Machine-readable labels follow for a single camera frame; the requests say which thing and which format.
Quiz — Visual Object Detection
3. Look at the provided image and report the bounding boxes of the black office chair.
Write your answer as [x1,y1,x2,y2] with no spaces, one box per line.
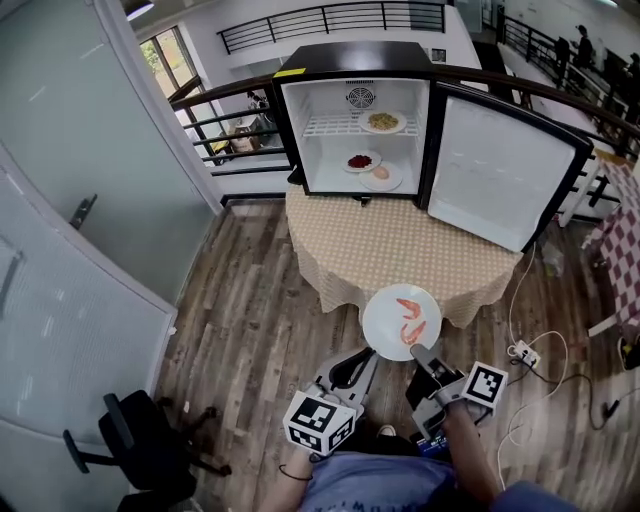
[62,389,234,512]

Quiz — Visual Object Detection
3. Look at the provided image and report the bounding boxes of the black mini fridge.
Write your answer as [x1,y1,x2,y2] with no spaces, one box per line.
[271,42,595,255]

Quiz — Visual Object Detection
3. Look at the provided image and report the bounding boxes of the white plate under noodles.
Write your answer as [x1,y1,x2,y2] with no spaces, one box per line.
[358,109,407,135]

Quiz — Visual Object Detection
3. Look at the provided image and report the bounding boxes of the person's dark trouser leg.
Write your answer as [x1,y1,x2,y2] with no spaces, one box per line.
[492,479,582,512]

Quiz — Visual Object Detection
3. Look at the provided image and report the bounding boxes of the black yellow shoe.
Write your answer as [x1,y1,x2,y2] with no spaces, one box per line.
[617,335,640,372]

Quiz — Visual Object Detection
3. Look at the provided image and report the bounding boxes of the person's left forearm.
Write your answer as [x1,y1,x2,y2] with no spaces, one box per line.
[278,449,322,512]

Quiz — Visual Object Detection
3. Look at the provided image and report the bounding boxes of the white plate under bun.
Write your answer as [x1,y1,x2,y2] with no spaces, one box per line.
[358,162,404,192]

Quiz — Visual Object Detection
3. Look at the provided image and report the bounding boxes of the white plate under red food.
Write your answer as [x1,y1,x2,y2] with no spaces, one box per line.
[342,151,383,174]

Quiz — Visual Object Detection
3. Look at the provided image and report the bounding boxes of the black wrist band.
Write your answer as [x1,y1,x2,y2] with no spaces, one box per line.
[278,463,314,483]

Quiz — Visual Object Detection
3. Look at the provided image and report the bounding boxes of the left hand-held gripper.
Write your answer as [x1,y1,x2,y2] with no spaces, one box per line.
[282,348,380,464]

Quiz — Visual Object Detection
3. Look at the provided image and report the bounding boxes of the black door handle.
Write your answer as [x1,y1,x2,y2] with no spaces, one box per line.
[68,193,99,231]

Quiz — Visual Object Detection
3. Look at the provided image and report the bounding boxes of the black walkway railing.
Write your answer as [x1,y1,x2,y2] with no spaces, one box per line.
[501,13,640,129]

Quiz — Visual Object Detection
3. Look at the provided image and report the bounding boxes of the person's blue shirt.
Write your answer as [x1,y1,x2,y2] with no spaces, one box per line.
[298,451,457,512]

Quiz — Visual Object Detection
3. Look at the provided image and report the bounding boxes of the person's right forearm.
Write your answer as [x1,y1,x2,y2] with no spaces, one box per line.
[442,404,505,501]

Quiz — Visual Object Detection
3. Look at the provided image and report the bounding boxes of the white table frame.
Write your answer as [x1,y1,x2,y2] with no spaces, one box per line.
[556,153,609,230]

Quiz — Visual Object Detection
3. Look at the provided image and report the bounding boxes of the white power cable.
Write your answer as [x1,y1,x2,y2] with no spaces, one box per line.
[496,242,571,489]

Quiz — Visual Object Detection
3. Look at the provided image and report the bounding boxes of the black balcony railing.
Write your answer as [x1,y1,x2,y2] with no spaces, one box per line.
[216,0,447,56]

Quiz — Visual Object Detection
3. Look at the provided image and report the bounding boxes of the white wire fridge shelf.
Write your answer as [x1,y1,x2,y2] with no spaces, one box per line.
[302,113,419,138]

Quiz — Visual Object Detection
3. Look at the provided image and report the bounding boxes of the clear plastic bag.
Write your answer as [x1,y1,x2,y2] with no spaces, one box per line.
[538,238,567,277]

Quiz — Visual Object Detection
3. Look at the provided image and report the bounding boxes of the white power strip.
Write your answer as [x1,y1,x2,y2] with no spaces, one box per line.
[507,339,543,369]

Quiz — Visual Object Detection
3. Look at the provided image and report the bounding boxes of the wooden framed window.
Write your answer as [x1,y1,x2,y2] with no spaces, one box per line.
[137,26,200,102]

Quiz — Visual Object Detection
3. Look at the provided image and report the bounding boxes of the white plate with shrimp food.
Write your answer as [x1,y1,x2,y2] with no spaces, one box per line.
[362,283,443,362]

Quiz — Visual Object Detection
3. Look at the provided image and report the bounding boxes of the black floor cable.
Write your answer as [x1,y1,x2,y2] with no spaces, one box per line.
[534,367,640,432]

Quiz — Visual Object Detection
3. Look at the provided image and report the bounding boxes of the grey door handle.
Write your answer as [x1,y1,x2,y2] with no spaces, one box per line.
[0,234,25,321]

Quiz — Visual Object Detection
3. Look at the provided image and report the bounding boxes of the beige dotted tablecloth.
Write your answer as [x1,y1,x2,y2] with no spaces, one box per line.
[284,184,524,329]

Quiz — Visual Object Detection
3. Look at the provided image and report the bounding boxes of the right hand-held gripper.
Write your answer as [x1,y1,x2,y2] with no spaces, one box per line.
[405,343,509,444]

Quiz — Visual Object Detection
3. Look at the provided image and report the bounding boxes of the maroon white checkered cloth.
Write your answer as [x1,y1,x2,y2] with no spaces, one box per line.
[582,159,640,341]

